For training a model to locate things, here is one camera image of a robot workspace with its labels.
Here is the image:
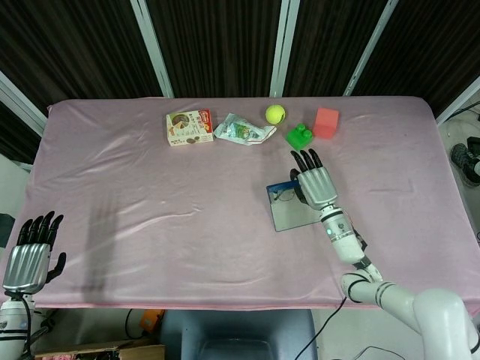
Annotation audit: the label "cream snack box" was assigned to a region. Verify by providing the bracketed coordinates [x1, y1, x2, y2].
[166, 108, 215, 148]

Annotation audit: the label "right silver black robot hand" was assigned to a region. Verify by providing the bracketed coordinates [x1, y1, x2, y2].
[288, 148, 338, 210]

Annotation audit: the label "black sneaker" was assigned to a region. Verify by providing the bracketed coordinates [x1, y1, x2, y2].
[449, 142, 479, 187]

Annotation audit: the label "thin-framed eyeglasses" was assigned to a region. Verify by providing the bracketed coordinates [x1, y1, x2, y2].
[269, 189, 307, 203]

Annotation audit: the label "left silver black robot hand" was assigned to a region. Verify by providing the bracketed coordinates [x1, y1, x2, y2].
[1, 211, 67, 294]

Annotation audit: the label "crumpled plastic snack bag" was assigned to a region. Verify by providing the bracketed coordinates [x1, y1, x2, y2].
[212, 112, 278, 147]

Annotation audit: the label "dark grey chair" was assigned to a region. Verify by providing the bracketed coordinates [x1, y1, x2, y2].
[159, 309, 320, 360]

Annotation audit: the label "green toy brick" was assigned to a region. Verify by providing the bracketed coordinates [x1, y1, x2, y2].
[284, 122, 315, 152]

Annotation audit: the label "yellow tennis ball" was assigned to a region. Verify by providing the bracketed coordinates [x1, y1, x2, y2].
[265, 104, 288, 125]

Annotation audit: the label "pink cube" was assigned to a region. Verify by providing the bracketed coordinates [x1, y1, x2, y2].
[312, 107, 341, 140]

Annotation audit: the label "cardboard box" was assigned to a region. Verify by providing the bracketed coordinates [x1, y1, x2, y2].
[28, 339, 167, 360]

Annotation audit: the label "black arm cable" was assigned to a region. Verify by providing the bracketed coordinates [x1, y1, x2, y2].
[310, 298, 348, 360]

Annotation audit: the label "aluminium frame post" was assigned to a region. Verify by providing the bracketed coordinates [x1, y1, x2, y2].
[269, 0, 301, 98]
[436, 74, 480, 125]
[130, 0, 174, 98]
[343, 0, 399, 97]
[0, 70, 49, 138]

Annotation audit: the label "pink table cloth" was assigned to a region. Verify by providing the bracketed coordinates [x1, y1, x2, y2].
[20, 95, 472, 312]

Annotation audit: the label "orange device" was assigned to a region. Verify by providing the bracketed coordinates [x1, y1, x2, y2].
[138, 309, 165, 335]

